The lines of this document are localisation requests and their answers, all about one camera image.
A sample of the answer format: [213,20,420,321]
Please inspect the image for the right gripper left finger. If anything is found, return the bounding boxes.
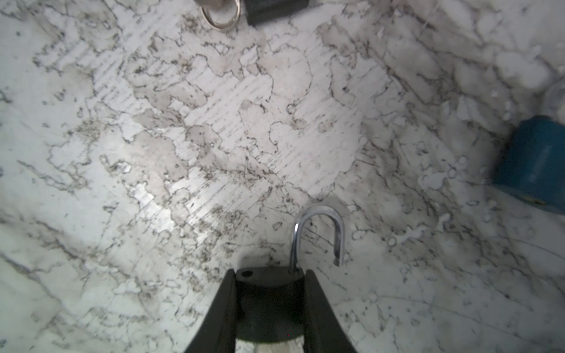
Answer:
[185,269,237,353]

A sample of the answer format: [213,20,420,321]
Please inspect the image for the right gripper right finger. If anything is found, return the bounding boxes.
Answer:
[303,270,356,353]

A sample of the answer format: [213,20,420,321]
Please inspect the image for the small black padlock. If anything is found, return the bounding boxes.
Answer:
[235,204,346,344]
[244,0,309,26]

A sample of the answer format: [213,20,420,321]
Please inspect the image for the blue padlock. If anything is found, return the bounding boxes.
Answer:
[491,79,565,216]

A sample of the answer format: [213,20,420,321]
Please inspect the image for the small silver key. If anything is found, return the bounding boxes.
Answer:
[194,0,242,32]

